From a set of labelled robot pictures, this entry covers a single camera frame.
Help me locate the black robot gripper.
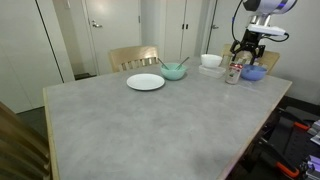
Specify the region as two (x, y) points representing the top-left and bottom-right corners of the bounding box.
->
(229, 29), (267, 66)

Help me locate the silver and red drink can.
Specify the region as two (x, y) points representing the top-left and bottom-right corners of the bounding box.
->
(225, 61), (244, 86)

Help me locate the blue plastic bowl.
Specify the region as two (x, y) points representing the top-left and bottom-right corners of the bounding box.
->
(239, 63), (268, 82)

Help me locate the wooden slat-back chair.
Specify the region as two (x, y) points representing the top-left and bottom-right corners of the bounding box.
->
(0, 100), (54, 180)
(109, 45), (160, 74)
(220, 43), (281, 76)

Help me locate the white door with dark edge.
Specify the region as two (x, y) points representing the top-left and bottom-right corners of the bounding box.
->
(206, 0), (259, 56)

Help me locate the white bowl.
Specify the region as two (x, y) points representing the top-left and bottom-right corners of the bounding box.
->
(200, 53), (223, 69)

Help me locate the clear plastic food container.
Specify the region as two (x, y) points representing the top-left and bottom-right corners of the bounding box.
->
(198, 64), (227, 80)

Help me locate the metal spoon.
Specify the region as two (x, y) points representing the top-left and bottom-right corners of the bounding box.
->
(157, 57), (170, 71)
(175, 56), (191, 70)

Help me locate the white double closet door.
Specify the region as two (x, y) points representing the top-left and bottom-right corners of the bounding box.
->
(164, 0), (203, 63)

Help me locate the teal bowl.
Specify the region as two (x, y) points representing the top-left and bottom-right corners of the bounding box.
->
(160, 62), (188, 82)

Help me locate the black and orange bar clamp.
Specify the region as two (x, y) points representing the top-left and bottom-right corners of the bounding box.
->
(278, 108), (313, 132)
(256, 134), (301, 179)

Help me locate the white round plate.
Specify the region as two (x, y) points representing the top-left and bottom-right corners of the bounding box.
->
(126, 73), (166, 92)

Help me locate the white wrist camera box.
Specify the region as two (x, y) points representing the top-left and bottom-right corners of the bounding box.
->
(247, 23), (287, 37)

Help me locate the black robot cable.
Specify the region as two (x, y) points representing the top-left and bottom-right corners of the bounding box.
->
(230, 0), (244, 44)

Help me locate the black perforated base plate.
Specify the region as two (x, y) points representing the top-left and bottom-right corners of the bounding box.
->
(266, 106), (320, 180)

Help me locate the aluminium extrusion rail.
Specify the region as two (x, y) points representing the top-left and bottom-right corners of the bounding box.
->
(299, 154), (320, 180)

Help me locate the silver lever door handle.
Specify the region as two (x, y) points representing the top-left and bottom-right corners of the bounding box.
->
(91, 19), (104, 29)

